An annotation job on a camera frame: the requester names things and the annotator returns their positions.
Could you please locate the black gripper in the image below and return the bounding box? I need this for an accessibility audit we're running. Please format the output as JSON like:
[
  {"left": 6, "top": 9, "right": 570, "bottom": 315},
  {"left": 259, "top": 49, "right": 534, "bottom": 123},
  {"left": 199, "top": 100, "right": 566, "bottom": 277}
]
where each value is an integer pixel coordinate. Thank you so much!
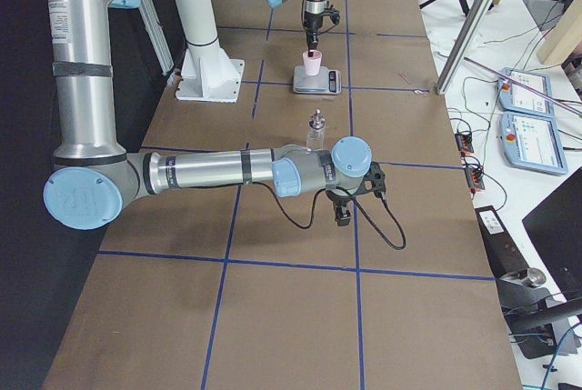
[
  {"left": 326, "top": 161, "right": 386, "bottom": 226},
  {"left": 303, "top": 0, "right": 340, "bottom": 56}
]

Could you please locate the pink paper cup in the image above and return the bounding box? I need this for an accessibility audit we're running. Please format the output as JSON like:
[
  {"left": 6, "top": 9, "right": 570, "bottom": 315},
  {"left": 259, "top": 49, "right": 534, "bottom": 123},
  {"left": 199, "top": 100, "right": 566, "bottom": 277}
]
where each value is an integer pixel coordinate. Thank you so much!
[{"left": 302, "top": 50, "right": 322, "bottom": 76}]

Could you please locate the clear glass sauce bottle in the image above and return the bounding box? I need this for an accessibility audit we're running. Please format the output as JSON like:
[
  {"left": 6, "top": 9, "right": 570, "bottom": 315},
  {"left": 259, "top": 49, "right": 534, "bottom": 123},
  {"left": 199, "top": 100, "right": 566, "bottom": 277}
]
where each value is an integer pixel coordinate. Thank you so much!
[{"left": 306, "top": 109, "right": 326, "bottom": 151}]

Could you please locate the silver digital kitchen scale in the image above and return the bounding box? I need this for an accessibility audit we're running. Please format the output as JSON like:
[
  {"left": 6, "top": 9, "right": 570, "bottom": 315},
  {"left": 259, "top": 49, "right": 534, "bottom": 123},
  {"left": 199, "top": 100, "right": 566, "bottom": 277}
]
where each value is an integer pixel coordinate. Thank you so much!
[{"left": 293, "top": 65, "right": 342, "bottom": 95}]

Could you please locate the orange connector near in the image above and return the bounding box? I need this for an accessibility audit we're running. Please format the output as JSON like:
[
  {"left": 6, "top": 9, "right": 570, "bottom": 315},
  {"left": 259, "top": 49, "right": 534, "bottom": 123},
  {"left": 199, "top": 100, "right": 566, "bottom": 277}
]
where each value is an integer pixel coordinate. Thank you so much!
[{"left": 465, "top": 165, "right": 485, "bottom": 194}]

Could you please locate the orange connector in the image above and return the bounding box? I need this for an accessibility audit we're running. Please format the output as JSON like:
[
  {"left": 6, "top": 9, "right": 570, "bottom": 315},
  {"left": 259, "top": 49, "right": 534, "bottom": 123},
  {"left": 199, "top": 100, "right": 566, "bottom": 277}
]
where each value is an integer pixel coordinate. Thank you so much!
[
  {"left": 455, "top": 132, "right": 474, "bottom": 155},
  {"left": 465, "top": 165, "right": 485, "bottom": 194}
]

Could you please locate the orange connector far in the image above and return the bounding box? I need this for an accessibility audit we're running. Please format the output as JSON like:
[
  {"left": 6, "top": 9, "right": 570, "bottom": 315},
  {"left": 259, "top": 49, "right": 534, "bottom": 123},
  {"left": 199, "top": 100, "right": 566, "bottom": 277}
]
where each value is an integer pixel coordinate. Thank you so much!
[{"left": 455, "top": 132, "right": 474, "bottom": 155}]

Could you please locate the near blue teach pendant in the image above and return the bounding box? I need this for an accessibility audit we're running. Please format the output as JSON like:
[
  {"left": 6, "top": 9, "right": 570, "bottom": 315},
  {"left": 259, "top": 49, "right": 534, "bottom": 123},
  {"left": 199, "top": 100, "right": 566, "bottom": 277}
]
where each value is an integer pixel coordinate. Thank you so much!
[{"left": 499, "top": 112, "right": 568, "bottom": 175}]

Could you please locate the blue teach pendant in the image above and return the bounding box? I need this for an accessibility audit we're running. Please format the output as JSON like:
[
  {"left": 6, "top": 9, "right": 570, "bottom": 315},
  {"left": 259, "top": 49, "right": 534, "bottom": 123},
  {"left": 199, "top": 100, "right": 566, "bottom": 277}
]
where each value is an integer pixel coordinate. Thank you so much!
[
  {"left": 497, "top": 67, "right": 555, "bottom": 117},
  {"left": 499, "top": 112, "right": 568, "bottom": 175}
]

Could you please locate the far blue teach pendant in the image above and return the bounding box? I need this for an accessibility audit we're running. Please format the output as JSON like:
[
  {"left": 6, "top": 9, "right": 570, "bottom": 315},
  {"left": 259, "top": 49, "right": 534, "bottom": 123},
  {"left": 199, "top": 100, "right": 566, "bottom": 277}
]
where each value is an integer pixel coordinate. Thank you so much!
[{"left": 497, "top": 67, "right": 555, "bottom": 117}]

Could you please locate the wooden beam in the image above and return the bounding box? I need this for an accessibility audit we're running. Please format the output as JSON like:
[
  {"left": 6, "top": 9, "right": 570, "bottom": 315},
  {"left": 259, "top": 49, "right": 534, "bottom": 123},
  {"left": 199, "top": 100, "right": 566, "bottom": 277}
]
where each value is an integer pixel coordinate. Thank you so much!
[{"left": 537, "top": 0, "right": 581, "bottom": 65}]

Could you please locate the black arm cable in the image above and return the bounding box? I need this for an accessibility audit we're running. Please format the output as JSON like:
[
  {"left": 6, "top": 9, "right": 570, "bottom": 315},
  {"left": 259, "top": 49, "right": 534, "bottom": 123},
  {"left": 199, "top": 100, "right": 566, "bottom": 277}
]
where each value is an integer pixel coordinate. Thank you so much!
[{"left": 252, "top": 180, "right": 406, "bottom": 251}]

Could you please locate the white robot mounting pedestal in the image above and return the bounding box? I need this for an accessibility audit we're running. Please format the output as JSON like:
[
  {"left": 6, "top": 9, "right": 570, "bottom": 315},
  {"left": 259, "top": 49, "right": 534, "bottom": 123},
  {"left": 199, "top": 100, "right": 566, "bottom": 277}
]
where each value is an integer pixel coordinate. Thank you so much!
[{"left": 175, "top": 0, "right": 245, "bottom": 103}]

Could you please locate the aluminium extrusion post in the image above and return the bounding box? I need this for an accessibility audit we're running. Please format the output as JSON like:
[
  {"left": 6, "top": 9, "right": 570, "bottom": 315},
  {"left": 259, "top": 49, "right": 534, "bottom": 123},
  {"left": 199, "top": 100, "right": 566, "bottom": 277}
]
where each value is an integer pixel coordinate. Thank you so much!
[{"left": 436, "top": 0, "right": 493, "bottom": 95}]

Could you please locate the black camera mount box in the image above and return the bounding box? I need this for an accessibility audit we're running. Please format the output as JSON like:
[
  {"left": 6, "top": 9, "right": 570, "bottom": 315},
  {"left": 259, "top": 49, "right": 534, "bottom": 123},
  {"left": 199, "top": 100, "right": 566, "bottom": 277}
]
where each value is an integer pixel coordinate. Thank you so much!
[{"left": 476, "top": 205, "right": 581, "bottom": 359}]

